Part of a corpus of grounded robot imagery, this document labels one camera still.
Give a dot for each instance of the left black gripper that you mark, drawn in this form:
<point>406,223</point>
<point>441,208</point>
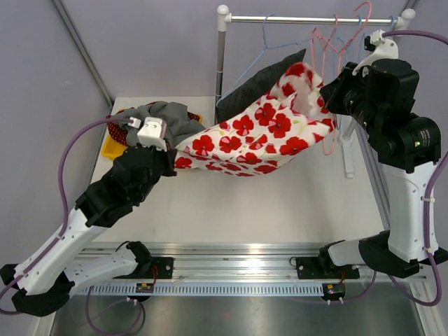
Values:
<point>169,157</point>

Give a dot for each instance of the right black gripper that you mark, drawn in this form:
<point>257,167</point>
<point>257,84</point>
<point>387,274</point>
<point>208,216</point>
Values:
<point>332,94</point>

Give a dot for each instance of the pink hanger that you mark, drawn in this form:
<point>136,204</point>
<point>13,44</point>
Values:
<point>326,44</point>
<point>364,9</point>

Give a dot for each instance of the plain grey skirt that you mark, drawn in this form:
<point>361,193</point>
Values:
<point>179,125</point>

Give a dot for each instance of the red white polka-dot skirt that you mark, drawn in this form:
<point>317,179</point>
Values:
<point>120,135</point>

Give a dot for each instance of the white red floral skirt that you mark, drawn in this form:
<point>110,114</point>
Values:
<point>286,120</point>

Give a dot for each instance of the dark grey dotted skirt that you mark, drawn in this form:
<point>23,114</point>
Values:
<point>254,88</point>

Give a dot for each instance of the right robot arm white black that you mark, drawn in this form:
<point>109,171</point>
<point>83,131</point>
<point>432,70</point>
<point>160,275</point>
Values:
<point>380,98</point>

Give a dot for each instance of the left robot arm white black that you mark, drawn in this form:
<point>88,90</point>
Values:
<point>47,280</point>

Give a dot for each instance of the yellow plastic tray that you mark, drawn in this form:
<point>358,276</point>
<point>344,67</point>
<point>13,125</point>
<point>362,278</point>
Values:
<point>111,149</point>

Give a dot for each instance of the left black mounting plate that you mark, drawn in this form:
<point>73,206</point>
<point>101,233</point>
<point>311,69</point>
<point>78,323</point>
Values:
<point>160,268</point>

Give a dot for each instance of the black mounting plate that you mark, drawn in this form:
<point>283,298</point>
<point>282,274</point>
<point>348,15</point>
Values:
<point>308,268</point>
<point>160,268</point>

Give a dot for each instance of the silver white clothes rack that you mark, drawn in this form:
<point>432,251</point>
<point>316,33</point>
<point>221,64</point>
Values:
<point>225,17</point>

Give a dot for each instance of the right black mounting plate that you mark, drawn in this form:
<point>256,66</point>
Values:
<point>308,268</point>

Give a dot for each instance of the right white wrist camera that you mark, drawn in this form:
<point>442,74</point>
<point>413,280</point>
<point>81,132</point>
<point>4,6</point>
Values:
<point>383,48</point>

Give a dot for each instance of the aluminium rail base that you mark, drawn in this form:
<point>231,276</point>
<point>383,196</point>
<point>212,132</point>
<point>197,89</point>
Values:
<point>234,263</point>

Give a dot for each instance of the white slotted cable duct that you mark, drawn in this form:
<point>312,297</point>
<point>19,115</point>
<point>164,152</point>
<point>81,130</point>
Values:
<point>198,289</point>

